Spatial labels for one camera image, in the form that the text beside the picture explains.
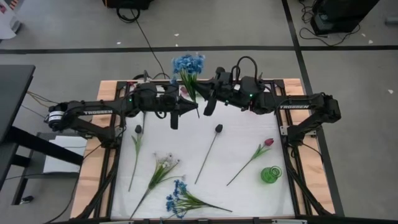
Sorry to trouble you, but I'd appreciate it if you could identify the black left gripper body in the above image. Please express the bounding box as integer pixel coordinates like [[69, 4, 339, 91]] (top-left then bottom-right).
[[161, 81, 180, 130]]

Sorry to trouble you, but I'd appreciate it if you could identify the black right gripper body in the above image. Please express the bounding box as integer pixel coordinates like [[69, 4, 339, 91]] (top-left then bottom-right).
[[203, 67, 237, 117]]

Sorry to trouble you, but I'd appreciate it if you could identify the black tulip with bare stem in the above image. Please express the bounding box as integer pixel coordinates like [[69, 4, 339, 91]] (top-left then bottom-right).
[[194, 123, 224, 185]]

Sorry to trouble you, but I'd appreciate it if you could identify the blue flower bunch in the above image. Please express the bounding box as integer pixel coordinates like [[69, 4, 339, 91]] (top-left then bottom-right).
[[161, 179, 233, 220], [172, 53, 206, 119]]

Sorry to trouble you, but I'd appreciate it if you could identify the red tulip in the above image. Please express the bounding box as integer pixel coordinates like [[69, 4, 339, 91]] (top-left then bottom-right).
[[226, 138, 275, 187]]

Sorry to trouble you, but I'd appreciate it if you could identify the green glass vase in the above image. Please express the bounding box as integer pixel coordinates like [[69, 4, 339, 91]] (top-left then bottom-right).
[[260, 166, 283, 184]]

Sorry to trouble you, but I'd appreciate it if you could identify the black tulip with green leaves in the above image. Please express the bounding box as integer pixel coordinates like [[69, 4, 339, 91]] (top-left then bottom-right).
[[127, 124, 144, 192]]

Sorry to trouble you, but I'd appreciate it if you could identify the white flower bunch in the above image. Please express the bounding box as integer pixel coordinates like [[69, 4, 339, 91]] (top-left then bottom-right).
[[129, 151, 187, 219]]

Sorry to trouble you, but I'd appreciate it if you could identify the black floor equipment box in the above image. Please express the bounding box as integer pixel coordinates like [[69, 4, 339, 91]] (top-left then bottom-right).
[[310, 0, 381, 35], [102, 0, 155, 10]]

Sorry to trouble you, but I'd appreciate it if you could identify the white floor panel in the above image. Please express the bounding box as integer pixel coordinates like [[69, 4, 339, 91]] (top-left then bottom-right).
[[43, 135, 88, 174]]

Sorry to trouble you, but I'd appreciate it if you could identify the black desk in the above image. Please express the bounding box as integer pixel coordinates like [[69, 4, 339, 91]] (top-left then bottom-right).
[[0, 64, 85, 206]]

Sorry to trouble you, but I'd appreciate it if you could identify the white cabinet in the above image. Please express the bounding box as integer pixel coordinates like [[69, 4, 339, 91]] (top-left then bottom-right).
[[0, 0, 24, 40]]

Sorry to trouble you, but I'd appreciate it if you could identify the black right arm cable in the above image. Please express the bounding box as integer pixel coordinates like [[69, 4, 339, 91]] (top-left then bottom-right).
[[235, 55, 260, 82]]

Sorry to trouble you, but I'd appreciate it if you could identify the black floor cable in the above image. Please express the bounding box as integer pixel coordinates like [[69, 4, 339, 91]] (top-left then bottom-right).
[[116, 6, 171, 80]]

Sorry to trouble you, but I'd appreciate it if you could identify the black table frame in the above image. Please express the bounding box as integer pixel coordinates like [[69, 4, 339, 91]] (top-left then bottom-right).
[[70, 78, 345, 224]]

